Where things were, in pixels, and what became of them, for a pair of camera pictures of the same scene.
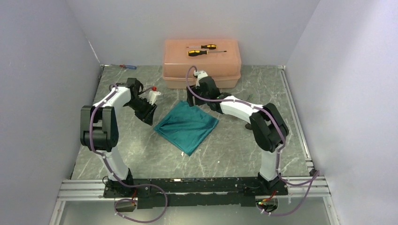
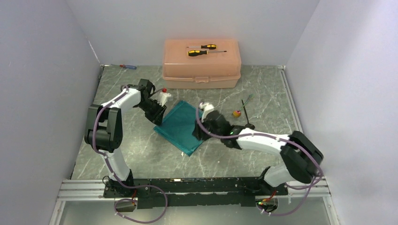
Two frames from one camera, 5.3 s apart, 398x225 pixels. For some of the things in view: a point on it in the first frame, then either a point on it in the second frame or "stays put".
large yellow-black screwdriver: [192, 53] stays put
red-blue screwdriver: [126, 66] stays put
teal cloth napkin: [186, 126] stays put
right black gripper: [189, 97] → [199, 133]
